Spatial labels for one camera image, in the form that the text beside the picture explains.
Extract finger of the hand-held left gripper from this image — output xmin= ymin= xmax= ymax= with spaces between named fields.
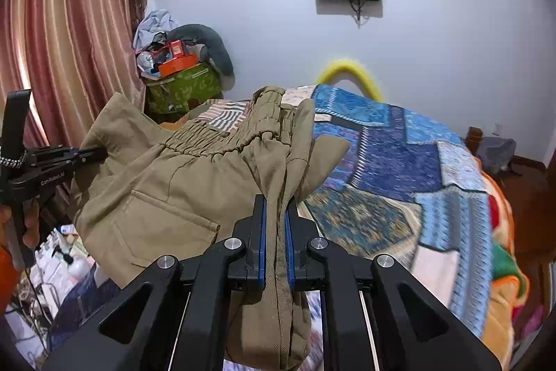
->
xmin=74 ymin=146 xmax=107 ymax=164

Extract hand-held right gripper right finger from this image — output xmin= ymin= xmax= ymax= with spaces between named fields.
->
xmin=284 ymin=199 xmax=502 ymax=371

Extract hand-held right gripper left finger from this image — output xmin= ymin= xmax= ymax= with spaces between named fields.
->
xmin=41 ymin=194 xmax=268 ymax=371

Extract khaki pants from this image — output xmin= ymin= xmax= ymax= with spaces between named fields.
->
xmin=69 ymin=85 xmax=352 ymax=367

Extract person's left hand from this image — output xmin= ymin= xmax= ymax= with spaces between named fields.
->
xmin=21 ymin=201 xmax=41 ymax=250

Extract pile of white packets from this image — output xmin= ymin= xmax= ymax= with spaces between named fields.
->
xmin=17 ymin=223 xmax=109 ymax=311

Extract green patterned bag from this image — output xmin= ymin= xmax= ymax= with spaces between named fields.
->
xmin=143 ymin=64 xmax=225 ymax=125

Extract striped pink curtain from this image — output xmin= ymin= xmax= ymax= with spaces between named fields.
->
xmin=0 ymin=0 xmax=152 ymax=198

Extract orange box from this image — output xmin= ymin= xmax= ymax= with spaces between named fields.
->
xmin=158 ymin=54 xmax=199 ymax=78

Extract patchwork blanket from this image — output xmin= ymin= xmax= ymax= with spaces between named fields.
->
xmin=191 ymin=84 xmax=496 ymax=337

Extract striped cloth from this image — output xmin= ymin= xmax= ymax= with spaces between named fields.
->
xmin=191 ymin=99 xmax=253 ymax=134

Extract light blue cloth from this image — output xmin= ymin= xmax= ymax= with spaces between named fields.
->
xmin=133 ymin=9 xmax=179 ymax=50

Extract grey pillow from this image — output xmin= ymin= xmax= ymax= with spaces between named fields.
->
xmin=167 ymin=23 xmax=238 ymax=79

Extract yellow foam arch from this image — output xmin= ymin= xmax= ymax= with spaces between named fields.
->
xmin=314 ymin=58 xmax=385 ymax=102

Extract wooden bedpost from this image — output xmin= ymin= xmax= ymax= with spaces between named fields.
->
xmin=465 ymin=127 xmax=484 ymax=155

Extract orange fleece blanket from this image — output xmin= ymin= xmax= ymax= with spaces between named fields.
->
xmin=478 ymin=171 xmax=538 ymax=354

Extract grey bag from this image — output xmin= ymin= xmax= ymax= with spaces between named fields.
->
xmin=480 ymin=136 xmax=517 ymax=174

